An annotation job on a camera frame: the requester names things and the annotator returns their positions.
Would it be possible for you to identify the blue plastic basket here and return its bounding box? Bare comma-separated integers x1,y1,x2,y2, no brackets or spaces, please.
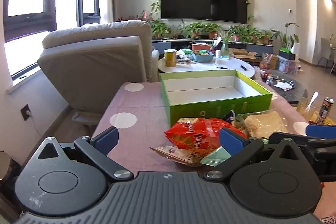
191,52,215,63

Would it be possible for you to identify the open cardboard box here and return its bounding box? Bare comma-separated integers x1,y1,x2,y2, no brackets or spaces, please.
229,48,260,62

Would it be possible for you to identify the grey dining chair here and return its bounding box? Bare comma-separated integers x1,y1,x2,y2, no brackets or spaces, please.
316,37,336,71

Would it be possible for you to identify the green and black box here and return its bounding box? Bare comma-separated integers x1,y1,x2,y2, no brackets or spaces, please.
278,48,300,61

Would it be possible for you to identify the pile of dark wrappers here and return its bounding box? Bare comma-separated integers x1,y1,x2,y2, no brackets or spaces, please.
176,53,196,65

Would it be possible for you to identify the green cardboard box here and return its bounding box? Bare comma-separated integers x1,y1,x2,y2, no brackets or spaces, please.
160,69,273,127

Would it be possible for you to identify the white round table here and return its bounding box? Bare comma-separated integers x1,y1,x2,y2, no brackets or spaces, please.
157,55,256,81

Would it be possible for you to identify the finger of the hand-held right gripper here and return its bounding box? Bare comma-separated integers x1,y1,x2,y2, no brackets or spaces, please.
268,124,336,148

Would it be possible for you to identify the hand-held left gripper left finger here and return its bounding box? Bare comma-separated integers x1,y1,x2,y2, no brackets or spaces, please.
31,126,134,183

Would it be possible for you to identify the red flower plant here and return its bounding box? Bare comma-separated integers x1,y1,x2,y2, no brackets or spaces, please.
118,11,154,23

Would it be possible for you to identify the orange box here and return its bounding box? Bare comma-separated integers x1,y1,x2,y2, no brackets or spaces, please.
191,43,212,52

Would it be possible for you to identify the light green snack packet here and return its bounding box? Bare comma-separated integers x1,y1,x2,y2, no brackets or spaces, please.
199,147,233,167

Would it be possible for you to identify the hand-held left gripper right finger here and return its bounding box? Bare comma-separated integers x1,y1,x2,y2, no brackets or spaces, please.
203,127,308,183

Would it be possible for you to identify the plastic bag with fruit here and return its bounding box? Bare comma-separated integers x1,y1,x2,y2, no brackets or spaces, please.
259,53,278,70

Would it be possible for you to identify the white spoon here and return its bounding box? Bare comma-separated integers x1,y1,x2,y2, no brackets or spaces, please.
306,91,319,109

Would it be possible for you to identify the white tissue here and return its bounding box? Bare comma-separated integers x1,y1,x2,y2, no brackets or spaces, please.
275,81,293,91

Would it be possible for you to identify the red striped noodle snack bag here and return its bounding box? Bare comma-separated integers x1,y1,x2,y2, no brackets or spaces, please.
164,117,248,159

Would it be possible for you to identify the large dark framed window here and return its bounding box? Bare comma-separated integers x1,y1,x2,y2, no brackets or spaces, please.
3,0,58,84

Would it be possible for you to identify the dark blue snack packet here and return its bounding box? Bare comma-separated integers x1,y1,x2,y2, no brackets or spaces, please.
223,111,237,123

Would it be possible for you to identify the dark television cabinet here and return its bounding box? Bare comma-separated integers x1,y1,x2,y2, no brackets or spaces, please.
152,38,274,54

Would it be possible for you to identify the row of green potted plants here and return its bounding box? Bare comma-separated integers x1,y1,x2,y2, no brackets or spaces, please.
151,20,275,45

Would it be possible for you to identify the dark round table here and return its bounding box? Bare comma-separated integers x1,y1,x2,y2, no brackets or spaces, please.
259,70,308,106

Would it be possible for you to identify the glass vase with plant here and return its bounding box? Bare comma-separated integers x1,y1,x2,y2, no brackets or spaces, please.
217,30,235,58

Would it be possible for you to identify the white power cable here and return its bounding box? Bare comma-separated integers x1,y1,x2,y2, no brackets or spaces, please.
30,114,49,138

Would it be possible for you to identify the black and yellow can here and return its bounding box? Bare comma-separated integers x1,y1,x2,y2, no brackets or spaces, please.
318,97,334,123

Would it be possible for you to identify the clear glass jar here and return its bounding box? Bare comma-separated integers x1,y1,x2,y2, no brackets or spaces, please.
298,97,321,122

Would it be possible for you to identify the clear noodle packet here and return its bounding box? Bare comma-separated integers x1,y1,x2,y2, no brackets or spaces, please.
243,111,289,139

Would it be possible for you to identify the black wall outlet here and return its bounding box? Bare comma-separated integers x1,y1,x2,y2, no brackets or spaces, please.
20,104,32,121

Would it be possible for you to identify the brown and white snack packet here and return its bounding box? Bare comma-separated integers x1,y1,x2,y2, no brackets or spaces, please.
150,145,204,167

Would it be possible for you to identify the tall leafy plant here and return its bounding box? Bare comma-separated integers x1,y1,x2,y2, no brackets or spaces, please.
272,22,300,49

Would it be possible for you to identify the beige sofa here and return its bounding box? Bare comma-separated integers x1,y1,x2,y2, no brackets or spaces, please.
37,20,160,125

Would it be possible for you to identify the clear storage box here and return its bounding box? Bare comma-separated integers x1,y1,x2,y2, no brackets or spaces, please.
278,55,302,74

